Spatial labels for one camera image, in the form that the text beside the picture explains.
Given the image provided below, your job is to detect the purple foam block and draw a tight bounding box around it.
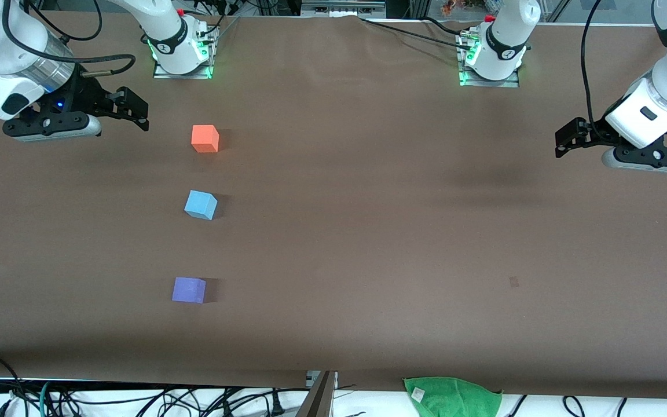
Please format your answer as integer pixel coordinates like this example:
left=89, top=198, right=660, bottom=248
left=172, top=277, right=207, bottom=304

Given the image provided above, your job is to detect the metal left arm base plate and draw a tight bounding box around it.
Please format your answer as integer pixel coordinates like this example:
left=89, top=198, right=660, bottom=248
left=458, top=32, right=521, bottom=89

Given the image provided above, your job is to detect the black table cable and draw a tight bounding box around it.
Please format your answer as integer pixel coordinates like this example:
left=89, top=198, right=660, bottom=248
left=360, top=16, right=473, bottom=50

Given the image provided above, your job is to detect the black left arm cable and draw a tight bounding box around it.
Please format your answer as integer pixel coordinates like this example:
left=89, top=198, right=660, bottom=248
left=580, top=0, right=607, bottom=127

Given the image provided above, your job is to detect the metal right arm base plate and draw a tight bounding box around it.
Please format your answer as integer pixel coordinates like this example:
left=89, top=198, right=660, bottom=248
left=153, top=29, right=216, bottom=80

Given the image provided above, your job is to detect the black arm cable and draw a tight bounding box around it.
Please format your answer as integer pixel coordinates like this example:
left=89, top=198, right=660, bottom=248
left=580, top=0, right=607, bottom=127
left=2, top=0, right=137, bottom=79

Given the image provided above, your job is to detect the blue foam block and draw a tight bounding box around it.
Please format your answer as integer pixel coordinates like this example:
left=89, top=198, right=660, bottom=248
left=184, top=190, right=218, bottom=221

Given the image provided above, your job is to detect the green cloth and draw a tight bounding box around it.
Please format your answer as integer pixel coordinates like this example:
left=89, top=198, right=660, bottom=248
left=403, top=376, right=503, bottom=417

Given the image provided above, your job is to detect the aluminium profile bar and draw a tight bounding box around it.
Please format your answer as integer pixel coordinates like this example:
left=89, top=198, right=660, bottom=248
left=296, top=371, right=338, bottom=417

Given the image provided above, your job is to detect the orange foam block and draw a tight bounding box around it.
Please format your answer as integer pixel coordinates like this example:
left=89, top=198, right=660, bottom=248
left=191, top=125, right=220, bottom=153

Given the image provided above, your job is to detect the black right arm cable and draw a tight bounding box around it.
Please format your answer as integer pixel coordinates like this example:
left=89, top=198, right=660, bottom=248
left=2, top=0, right=137, bottom=79

